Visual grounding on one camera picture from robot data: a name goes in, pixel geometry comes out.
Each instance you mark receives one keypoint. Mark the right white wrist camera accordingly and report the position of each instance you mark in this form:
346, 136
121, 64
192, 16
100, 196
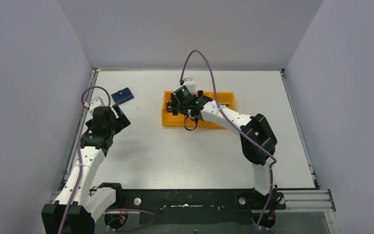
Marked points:
190, 84

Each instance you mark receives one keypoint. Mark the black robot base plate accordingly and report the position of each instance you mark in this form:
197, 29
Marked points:
120, 219

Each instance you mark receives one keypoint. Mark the blue card holder wallet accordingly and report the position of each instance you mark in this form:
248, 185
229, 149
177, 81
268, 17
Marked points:
122, 96

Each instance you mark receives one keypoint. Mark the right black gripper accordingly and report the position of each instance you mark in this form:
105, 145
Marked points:
176, 107

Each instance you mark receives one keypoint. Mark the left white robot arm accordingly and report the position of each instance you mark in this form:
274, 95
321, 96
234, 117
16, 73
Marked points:
73, 210

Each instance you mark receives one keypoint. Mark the aluminium frame rail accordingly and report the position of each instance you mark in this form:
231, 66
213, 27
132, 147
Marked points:
306, 200

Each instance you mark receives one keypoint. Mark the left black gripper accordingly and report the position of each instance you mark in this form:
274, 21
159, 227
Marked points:
116, 122

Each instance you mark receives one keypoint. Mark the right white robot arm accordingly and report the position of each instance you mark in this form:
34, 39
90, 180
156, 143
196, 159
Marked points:
258, 142

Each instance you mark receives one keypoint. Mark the orange three-compartment tray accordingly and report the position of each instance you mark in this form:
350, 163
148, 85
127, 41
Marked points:
200, 121

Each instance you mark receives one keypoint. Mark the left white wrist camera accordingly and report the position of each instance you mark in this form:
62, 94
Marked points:
94, 103

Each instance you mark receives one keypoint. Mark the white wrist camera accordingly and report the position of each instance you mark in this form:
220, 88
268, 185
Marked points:
190, 84
94, 103

